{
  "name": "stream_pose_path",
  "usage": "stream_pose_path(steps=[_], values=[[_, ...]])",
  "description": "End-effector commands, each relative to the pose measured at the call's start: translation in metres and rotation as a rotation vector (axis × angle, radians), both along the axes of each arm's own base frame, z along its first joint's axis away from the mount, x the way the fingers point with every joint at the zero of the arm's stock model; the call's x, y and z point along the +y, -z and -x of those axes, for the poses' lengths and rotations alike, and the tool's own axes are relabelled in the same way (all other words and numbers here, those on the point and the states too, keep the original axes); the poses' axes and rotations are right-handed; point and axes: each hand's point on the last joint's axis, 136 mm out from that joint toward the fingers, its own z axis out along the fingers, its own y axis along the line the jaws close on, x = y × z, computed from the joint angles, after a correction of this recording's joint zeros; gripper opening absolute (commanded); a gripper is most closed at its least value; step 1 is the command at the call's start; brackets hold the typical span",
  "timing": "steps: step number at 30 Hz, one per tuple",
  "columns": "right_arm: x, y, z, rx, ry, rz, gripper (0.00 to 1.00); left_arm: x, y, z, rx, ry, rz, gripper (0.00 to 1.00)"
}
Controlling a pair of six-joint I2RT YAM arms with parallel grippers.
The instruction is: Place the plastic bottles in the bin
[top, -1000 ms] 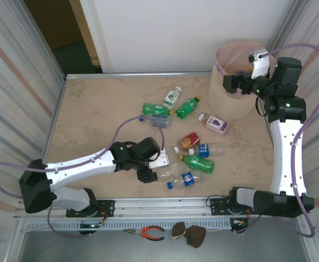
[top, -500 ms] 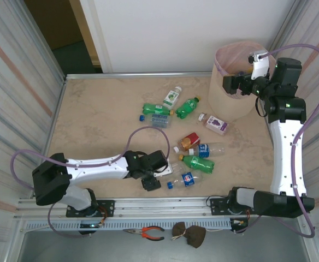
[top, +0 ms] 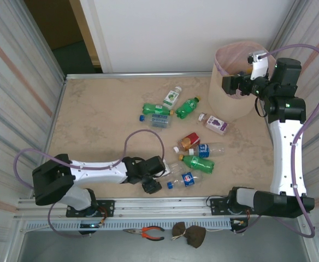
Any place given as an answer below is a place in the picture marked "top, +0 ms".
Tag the clear unlabelled bottle white cap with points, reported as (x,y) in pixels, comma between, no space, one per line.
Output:
(178,167)

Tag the clear bottle blue Pepsi label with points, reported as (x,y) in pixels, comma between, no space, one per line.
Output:
(187,180)

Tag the green plastic bottle yellow cap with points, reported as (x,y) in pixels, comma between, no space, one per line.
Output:
(154,108)
(199,163)
(185,109)

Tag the clear bottle grey-blue label blue cap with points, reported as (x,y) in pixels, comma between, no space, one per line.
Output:
(159,120)

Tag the bottle with red gold label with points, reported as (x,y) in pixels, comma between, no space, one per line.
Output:
(189,140)

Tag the clear bottle lime label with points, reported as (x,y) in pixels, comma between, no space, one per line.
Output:
(171,98)

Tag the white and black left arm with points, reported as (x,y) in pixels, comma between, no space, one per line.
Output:
(99,173)

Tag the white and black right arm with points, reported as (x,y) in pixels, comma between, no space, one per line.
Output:
(285,158)

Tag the beige slatted waste bin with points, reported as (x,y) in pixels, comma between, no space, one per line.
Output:
(227,109)

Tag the bottle with purple grape label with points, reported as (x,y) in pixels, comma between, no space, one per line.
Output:
(215,123)

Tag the clear bottle blue label white cap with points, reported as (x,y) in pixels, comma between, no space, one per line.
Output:
(203,150)

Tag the brown cloth bundle with twine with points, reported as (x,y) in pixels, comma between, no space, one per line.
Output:
(195,234)

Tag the circuit board with green light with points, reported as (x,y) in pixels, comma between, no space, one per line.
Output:
(92,225)

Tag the tan wooden door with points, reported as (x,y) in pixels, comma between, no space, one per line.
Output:
(82,21)

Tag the aluminium mounting rail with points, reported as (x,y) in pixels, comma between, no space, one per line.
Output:
(162,207)

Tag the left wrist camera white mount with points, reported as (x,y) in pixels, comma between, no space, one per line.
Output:
(167,169)

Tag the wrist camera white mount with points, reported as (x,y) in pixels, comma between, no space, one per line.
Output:
(259,68)
(167,169)

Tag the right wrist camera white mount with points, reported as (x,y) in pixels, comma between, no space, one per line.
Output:
(259,68)

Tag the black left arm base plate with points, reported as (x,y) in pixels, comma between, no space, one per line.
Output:
(107,207)

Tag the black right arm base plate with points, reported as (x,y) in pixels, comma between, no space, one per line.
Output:
(217,207)

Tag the aluminium table frame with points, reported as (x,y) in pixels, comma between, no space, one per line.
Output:
(121,75)

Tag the white door frame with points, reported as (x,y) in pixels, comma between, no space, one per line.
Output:
(94,27)

